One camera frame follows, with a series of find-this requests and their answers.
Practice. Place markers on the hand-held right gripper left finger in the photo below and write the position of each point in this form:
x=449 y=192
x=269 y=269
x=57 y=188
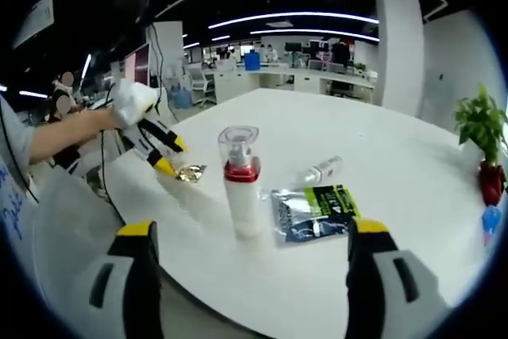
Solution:
x=131 y=275

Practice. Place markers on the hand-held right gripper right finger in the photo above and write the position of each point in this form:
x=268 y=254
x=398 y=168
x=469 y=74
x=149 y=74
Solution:
x=371 y=283

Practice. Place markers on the large silver-green skincare sachet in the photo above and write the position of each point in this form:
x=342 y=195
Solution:
x=313 y=216

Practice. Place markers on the blue storage bin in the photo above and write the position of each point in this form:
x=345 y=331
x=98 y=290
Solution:
x=252 y=61

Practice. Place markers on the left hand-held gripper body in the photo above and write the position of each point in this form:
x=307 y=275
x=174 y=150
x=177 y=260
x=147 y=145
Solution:
x=135 y=102

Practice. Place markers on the blue plastic item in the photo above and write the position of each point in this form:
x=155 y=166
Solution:
x=490 y=224

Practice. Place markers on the long white office counter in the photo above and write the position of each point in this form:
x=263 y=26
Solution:
x=278 y=79

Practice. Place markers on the white office chair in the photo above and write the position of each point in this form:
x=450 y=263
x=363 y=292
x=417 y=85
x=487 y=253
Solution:
x=202 y=85

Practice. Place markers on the green potted plant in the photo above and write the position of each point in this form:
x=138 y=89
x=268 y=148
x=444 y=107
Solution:
x=482 y=120

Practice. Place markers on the red pot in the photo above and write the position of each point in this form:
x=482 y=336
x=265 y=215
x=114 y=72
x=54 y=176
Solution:
x=492 y=182

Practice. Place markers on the small clear-capped skincare bottle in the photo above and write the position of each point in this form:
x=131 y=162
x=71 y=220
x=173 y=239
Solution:
x=325 y=168

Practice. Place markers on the ceiling light strip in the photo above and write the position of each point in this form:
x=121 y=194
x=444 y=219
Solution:
x=317 y=33
x=293 y=16

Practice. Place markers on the computer monitor on stand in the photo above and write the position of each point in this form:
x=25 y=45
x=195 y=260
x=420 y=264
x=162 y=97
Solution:
x=139 y=65

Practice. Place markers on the blue water jug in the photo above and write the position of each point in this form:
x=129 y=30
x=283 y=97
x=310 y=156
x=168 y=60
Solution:
x=180 y=97

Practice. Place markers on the ceiling air conditioner unit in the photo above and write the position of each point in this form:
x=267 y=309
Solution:
x=33 y=21

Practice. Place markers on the grey mesh office chair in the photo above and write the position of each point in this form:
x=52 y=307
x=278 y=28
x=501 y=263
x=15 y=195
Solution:
x=79 y=216

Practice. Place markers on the gold foil skincare sachet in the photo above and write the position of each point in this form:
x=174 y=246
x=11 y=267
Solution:
x=191 y=172

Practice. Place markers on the red-collared skincare pump bottle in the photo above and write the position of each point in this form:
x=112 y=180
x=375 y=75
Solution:
x=242 y=204

